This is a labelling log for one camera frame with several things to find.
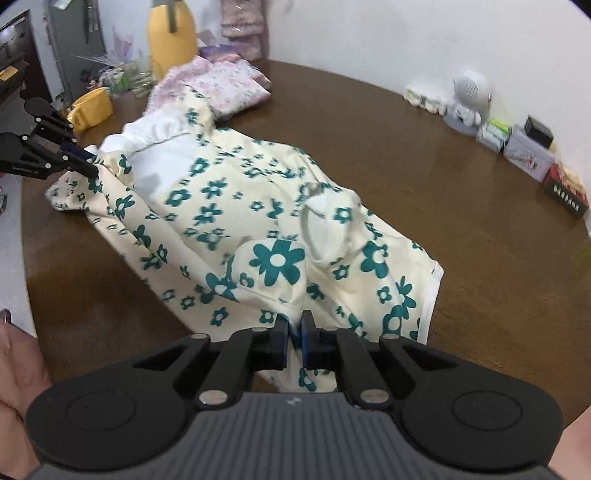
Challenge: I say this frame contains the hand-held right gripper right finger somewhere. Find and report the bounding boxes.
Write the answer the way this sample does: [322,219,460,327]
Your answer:
[300,310,458,411]

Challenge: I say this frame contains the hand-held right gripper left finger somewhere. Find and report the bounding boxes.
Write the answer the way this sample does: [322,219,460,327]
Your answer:
[131,318,293,411]

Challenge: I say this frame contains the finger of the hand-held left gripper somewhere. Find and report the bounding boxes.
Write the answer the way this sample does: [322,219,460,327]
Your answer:
[22,97,97,163]
[30,138,101,180]

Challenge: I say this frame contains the cream green-flowered garment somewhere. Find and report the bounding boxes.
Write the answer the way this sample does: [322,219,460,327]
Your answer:
[45,88,445,393]

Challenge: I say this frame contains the pink floral garment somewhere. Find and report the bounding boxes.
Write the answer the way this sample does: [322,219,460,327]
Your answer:
[147,55,272,121]

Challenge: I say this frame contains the rack of small items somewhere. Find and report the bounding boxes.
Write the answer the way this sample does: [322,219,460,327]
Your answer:
[78,65,153,100]

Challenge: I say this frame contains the dark cabinet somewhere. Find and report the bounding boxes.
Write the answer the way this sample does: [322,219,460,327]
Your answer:
[0,9,47,121]

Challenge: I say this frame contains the grey fridge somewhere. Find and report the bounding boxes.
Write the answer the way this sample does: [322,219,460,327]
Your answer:
[46,0,109,104]

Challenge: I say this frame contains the clear glass cup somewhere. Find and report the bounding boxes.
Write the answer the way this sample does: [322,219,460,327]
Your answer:
[130,56,155,97]

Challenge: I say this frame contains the yellow thermos jug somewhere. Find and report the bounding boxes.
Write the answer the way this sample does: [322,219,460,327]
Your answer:
[147,0,199,81]

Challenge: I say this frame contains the purple tissue pack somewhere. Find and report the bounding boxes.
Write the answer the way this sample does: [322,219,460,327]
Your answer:
[198,32,241,63]

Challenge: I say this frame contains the pink wrapped vase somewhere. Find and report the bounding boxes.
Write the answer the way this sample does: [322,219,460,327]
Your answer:
[219,0,269,61]

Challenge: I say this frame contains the green and white packets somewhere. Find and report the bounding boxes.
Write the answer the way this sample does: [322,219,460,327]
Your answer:
[475,117,512,153]

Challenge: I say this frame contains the lilac tin box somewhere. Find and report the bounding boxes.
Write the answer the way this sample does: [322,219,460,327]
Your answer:
[503,124,557,183]

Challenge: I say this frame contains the dark gift box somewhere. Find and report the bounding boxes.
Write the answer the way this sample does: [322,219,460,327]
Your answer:
[542,164,589,217]

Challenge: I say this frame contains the white robot speaker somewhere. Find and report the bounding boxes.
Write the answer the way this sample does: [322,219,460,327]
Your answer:
[443,70,492,136]

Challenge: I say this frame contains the black power adapter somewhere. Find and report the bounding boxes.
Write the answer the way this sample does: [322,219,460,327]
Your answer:
[524,116,555,149]

